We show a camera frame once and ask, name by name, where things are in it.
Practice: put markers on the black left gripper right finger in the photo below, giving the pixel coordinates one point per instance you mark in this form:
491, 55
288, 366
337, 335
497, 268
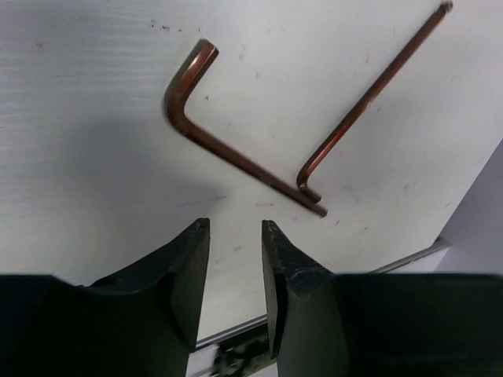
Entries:
299, 298

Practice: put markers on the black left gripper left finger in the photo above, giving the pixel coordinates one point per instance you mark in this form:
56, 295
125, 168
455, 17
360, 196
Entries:
177, 271

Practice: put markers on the short brown hex key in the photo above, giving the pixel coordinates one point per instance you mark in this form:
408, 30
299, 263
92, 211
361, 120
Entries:
175, 98

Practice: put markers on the thin long brown hex key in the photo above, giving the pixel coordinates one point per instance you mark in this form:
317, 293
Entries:
369, 97

